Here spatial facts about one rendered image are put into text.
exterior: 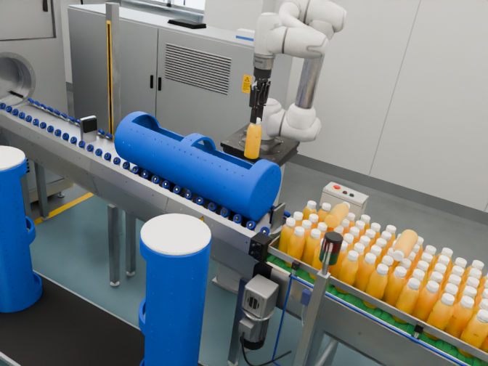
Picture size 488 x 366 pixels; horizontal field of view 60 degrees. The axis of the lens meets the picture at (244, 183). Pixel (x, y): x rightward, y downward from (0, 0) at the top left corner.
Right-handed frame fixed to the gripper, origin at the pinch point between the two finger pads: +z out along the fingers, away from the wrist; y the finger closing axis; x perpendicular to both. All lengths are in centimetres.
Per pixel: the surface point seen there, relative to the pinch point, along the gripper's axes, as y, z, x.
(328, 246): 39, 21, 56
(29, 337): 74, 128, -76
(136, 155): 14, 36, -60
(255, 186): 11.0, 27.7, 10.4
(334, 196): -24, 37, 35
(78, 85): -114, 74, -280
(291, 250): 17, 46, 35
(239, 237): 12, 56, 6
